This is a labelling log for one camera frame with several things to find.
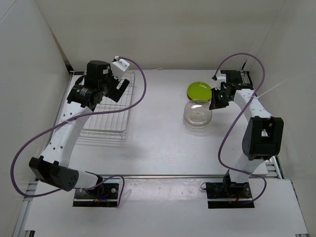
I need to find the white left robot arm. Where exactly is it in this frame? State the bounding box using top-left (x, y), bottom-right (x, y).
top-left (29, 57), bottom-right (130, 198)

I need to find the white cable tie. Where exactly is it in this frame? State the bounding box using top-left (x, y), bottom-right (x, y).
top-left (251, 79), bottom-right (289, 99)

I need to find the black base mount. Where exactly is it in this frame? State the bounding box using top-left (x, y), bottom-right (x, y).
top-left (73, 178), bottom-right (120, 207)
top-left (200, 182), bottom-right (255, 209)

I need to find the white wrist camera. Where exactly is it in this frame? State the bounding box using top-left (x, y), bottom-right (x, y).
top-left (111, 56), bottom-right (130, 80)
top-left (212, 75), bottom-right (226, 89)

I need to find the green plate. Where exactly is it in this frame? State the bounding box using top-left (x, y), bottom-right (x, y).
top-left (187, 81), bottom-right (212, 101)

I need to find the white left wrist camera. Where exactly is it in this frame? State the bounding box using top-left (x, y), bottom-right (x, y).
top-left (111, 56), bottom-right (130, 80)

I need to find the metal wire dish rack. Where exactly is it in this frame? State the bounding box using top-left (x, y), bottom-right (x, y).
top-left (80, 71), bottom-right (135, 139)

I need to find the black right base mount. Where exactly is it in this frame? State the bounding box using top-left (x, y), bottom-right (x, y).
top-left (200, 182), bottom-right (255, 209)

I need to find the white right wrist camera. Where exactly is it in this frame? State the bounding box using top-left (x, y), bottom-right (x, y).
top-left (212, 75), bottom-right (226, 89)

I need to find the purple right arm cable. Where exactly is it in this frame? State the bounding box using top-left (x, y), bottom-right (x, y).
top-left (215, 52), bottom-right (267, 204)

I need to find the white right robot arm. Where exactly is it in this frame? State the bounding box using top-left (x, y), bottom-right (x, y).
top-left (209, 70), bottom-right (284, 198)

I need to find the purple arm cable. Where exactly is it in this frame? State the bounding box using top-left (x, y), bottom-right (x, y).
top-left (9, 56), bottom-right (148, 207)
top-left (215, 52), bottom-right (267, 204)

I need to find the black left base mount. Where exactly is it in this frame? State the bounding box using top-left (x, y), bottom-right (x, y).
top-left (73, 178), bottom-right (120, 207)

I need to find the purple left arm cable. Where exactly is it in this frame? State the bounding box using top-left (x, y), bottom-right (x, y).
top-left (9, 56), bottom-right (148, 207)

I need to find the aluminium rail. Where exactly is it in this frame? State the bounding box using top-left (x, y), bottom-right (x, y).
top-left (98, 174), bottom-right (232, 179)

